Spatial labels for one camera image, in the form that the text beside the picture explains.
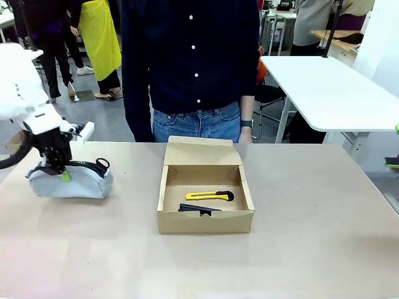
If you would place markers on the black pole on white table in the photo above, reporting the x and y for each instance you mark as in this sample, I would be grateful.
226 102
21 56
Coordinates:
332 31

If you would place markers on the dark floor plate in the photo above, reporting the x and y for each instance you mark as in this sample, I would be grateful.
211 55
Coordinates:
84 95

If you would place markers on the white panel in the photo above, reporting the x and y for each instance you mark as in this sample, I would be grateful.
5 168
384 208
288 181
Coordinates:
380 46

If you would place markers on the person in navy shirt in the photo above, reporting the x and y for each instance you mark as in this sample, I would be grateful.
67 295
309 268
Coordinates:
187 62

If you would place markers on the yellow utility knife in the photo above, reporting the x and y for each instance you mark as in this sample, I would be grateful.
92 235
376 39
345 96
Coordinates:
202 195

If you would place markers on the person's left forearm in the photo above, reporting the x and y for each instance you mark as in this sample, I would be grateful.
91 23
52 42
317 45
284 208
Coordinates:
247 107

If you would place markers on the brown cardboard carton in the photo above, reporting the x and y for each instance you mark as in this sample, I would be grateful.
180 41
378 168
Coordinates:
14 141

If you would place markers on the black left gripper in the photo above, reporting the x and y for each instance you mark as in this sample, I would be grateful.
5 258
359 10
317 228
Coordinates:
53 146

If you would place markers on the large white table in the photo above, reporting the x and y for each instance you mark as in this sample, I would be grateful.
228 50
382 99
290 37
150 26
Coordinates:
327 90

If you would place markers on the brown cardboard box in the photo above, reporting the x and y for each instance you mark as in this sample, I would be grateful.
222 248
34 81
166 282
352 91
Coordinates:
202 222

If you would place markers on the person in black clothes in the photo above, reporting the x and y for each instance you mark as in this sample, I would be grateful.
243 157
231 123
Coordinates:
53 46

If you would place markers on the person's right forearm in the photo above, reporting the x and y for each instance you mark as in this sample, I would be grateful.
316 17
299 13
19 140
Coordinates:
138 118

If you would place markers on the small white table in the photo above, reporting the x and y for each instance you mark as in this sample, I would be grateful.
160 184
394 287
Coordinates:
37 53

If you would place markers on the black flat plastic item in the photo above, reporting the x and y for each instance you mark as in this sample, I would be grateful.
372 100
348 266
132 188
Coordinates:
190 207

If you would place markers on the person's left hand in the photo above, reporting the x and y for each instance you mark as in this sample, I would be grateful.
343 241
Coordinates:
246 135

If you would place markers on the person with white sneakers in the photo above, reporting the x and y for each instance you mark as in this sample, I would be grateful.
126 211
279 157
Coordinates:
74 53

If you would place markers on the orange fabric item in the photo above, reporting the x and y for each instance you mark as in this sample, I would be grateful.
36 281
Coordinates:
261 73

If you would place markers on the figure in yellow apron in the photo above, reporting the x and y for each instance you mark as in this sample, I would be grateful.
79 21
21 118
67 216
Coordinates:
99 37

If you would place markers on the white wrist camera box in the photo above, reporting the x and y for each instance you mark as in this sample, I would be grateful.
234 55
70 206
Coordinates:
86 132

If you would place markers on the wooden table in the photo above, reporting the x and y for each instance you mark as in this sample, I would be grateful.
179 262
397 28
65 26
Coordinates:
321 33

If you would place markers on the black smartwatch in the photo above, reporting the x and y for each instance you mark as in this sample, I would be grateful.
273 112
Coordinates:
247 123

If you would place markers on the grey fabric pouch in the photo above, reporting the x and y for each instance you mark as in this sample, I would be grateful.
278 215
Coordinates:
71 188

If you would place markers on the person in grey sweater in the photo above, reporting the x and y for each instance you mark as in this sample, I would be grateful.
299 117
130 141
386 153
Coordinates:
308 25

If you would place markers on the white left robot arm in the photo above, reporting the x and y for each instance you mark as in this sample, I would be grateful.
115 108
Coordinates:
18 93

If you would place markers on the black chair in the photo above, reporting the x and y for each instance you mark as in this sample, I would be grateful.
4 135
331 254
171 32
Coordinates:
269 93

